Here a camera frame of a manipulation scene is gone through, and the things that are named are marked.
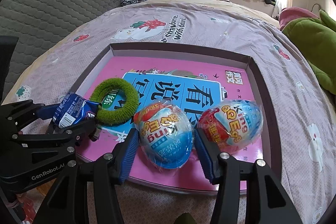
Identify blue red toy egg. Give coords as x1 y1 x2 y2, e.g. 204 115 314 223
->
133 99 195 169
197 99 264 155

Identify shallow grey cardboard box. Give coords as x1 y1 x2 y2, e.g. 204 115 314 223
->
47 42 283 195

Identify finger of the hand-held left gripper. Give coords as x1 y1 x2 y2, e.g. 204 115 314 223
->
12 120 102 154
0 100 57 136

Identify grey quilted headboard cover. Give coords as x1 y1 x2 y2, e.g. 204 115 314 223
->
0 0 143 93

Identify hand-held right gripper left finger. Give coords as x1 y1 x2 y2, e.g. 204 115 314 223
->
33 128 139 224

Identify pink cloth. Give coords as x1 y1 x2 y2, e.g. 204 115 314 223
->
279 7 319 30

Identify green hair scrunchie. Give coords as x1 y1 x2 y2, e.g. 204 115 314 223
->
90 78 139 125

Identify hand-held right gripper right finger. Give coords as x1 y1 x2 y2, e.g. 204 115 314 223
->
194 127 305 224

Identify pink blue book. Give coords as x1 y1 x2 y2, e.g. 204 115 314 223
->
76 56 263 191

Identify blue snack packet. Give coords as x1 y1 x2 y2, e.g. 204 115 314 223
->
52 92 103 128

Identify green fleece blanket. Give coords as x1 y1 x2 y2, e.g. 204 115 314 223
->
282 10 336 94

